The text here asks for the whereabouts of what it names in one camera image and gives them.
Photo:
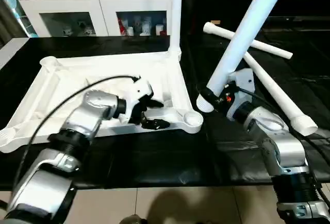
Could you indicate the white plastic table leg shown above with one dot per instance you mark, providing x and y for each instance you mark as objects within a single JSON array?
[
  {"x": 273, "y": 49},
  {"x": 278, "y": 98},
  {"x": 176, "y": 13},
  {"x": 247, "y": 23}
]

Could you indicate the white plastic table top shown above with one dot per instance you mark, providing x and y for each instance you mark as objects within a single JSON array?
[{"x": 62, "y": 80}]

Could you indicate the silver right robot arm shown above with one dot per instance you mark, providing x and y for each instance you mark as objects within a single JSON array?
[{"x": 273, "y": 141}]

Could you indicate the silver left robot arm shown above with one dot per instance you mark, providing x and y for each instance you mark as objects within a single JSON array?
[{"x": 87, "y": 116}]

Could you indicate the black work mat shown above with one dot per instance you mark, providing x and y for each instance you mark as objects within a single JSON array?
[{"x": 154, "y": 167}]

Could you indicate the white cup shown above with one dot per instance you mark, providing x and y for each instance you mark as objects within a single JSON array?
[{"x": 160, "y": 29}]

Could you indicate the white bottle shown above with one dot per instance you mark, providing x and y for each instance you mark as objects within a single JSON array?
[{"x": 147, "y": 28}]

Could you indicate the tan label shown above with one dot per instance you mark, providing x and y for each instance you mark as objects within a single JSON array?
[{"x": 215, "y": 22}]

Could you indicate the red bottle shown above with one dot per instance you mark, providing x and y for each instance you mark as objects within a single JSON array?
[{"x": 122, "y": 27}]

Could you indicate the white glass door cabinet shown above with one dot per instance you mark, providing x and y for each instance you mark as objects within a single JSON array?
[{"x": 77, "y": 2}]

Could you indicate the white side table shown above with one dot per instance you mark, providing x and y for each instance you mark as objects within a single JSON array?
[{"x": 11, "y": 51}]

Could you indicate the cyan plastic item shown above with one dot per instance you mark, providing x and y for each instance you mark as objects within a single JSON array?
[{"x": 15, "y": 13}]

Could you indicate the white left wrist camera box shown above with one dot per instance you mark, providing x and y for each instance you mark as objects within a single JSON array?
[{"x": 139, "y": 89}]

